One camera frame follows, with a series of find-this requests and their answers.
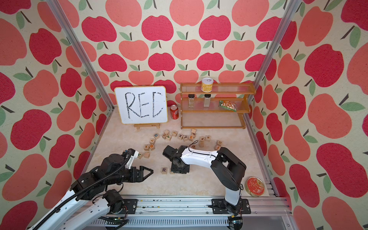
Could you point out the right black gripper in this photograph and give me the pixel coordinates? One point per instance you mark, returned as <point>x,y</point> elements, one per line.
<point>184,170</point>

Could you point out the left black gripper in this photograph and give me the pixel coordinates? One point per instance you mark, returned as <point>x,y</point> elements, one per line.
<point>135,178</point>

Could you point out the wooden block letter R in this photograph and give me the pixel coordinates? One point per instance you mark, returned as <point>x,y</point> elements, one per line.
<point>164,170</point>

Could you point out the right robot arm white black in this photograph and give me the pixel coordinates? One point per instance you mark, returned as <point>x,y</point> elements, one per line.
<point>227,167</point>

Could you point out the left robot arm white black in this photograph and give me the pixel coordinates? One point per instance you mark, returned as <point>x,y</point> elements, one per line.
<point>88,198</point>

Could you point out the plain wooden block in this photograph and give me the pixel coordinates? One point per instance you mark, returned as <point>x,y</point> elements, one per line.
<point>146,155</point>

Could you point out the red soda can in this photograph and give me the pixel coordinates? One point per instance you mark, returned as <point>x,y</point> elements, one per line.
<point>174,112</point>

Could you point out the left glass spice jar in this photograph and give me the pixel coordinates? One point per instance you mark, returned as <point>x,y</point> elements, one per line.
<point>191,100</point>

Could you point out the glass spice jar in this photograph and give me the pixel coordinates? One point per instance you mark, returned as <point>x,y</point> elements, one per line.
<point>191,100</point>
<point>207,100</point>

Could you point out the wooden two-tier shelf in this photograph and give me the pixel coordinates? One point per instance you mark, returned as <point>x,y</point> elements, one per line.
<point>215,117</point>

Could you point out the whiteboard with RED writing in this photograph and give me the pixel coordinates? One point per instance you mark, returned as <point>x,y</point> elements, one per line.
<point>142,104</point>

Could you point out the right glass spice jar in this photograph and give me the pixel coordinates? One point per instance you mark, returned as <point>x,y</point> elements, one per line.
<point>207,100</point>

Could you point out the red round tin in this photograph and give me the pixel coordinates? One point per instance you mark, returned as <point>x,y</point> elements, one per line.
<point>254,187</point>

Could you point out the green snack packet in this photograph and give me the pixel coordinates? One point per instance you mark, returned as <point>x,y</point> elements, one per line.
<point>228,105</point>

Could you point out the yellow tin can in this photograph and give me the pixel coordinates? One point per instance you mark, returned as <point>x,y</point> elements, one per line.
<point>207,85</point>

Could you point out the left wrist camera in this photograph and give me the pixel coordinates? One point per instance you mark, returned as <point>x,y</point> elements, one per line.
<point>133,154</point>

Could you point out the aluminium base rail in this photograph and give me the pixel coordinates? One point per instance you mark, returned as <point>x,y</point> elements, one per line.
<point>158,212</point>

